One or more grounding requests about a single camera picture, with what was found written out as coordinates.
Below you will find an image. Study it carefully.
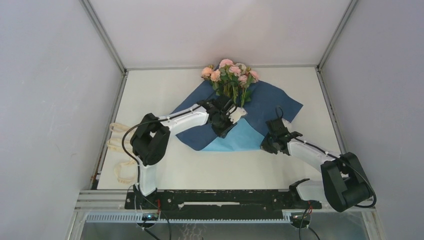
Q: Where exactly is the fake pink flower bouquet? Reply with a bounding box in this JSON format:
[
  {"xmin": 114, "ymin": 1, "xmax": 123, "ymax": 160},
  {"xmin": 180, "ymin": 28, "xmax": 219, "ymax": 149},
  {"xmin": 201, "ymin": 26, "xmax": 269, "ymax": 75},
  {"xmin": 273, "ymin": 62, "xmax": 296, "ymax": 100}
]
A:
[{"xmin": 200, "ymin": 58, "xmax": 259, "ymax": 107}]

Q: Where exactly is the blue wrapping paper sheet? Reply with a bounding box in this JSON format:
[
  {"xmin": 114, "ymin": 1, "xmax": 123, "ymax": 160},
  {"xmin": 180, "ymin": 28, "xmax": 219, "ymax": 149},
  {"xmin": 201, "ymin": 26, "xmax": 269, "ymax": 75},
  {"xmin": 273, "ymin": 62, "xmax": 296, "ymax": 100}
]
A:
[{"xmin": 176, "ymin": 81, "xmax": 303, "ymax": 152}]

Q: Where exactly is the cream braided rope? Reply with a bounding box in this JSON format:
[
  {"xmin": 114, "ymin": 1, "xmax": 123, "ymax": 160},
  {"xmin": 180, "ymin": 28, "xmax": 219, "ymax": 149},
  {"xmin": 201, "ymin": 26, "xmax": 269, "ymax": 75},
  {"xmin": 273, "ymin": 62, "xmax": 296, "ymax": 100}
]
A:
[{"xmin": 106, "ymin": 122, "xmax": 140, "ymax": 185}]

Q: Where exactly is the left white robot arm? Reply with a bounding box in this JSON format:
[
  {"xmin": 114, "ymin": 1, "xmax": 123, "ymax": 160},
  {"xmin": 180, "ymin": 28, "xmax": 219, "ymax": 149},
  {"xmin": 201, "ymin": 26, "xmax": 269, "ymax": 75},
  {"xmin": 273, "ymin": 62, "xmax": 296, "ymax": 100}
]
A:
[{"xmin": 128, "ymin": 96, "xmax": 247, "ymax": 209}]

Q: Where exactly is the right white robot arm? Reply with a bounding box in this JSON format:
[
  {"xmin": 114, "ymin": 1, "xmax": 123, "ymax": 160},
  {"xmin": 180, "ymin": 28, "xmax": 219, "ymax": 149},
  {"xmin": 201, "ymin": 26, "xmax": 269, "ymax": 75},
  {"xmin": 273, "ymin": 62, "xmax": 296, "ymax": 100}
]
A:
[{"xmin": 260, "ymin": 118, "xmax": 377, "ymax": 213}]

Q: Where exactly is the right base circuit board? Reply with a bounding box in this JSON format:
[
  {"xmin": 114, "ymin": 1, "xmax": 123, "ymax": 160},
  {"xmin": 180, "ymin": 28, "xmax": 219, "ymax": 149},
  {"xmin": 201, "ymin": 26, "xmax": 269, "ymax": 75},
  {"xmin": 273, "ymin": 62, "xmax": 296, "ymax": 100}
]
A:
[{"xmin": 290, "ymin": 214, "xmax": 311, "ymax": 222}]

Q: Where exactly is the base circuit board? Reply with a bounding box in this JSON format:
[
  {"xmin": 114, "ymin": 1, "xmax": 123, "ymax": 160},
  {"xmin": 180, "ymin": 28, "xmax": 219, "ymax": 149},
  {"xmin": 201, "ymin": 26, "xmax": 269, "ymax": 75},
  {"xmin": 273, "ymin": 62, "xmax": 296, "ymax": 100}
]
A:
[
  {"xmin": 290, "ymin": 214, "xmax": 311, "ymax": 222},
  {"xmin": 141, "ymin": 213, "xmax": 158, "ymax": 222}
]

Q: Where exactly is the left base circuit board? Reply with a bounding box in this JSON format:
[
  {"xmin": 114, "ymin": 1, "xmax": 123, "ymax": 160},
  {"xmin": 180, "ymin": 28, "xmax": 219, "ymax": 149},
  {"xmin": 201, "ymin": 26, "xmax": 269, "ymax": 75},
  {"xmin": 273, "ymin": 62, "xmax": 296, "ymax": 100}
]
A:
[{"xmin": 141, "ymin": 213, "xmax": 158, "ymax": 222}]

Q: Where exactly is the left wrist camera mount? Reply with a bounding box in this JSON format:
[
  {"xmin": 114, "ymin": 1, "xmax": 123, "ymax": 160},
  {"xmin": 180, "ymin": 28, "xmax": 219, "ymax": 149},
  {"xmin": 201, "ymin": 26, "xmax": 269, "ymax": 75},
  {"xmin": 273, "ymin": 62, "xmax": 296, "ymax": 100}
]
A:
[{"xmin": 227, "ymin": 106, "xmax": 248, "ymax": 124}]

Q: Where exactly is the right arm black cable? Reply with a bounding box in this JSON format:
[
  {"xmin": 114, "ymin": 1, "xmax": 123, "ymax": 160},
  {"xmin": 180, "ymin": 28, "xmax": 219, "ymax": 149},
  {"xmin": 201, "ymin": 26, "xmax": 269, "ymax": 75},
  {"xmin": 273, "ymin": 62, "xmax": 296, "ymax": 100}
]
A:
[{"xmin": 274, "ymin": 105, "xmax": 378, "ymax": 240}]

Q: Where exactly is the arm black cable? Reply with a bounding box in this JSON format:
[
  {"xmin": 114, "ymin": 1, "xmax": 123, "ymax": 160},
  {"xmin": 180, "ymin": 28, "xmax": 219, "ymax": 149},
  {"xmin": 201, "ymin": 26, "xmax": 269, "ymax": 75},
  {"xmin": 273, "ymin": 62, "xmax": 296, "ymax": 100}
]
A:
[
  {"xmin": 274, "ymin": 105, "xmax": 378, "ymax": 240},
  {"xmin": 121, "ymin": 112, "xmax": 173, "ymax": 240}
]

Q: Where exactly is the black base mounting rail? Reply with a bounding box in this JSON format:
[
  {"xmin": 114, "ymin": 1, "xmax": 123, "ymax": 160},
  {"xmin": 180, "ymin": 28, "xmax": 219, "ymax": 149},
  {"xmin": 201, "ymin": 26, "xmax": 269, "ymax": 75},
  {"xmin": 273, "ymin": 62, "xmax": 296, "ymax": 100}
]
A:
[{"xmin": 124, "ymin": 189, "xmax": 322, "ymax": 219}]

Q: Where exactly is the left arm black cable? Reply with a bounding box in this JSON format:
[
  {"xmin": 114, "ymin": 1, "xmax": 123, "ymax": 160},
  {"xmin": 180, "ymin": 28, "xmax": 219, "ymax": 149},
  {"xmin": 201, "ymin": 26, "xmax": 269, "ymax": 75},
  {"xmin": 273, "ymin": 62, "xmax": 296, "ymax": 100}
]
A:
[{"xmin": 121, "ymin": 112, "xmax": 173, "ymax": 240}]

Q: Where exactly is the white slotted cable duct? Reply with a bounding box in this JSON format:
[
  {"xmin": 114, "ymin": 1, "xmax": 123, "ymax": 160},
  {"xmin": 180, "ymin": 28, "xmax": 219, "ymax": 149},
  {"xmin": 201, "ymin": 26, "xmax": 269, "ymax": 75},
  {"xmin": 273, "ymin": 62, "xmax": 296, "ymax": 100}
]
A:
[{"xmin": 85, "ymin": 212, "xmax": 292, "ymax": 224}]

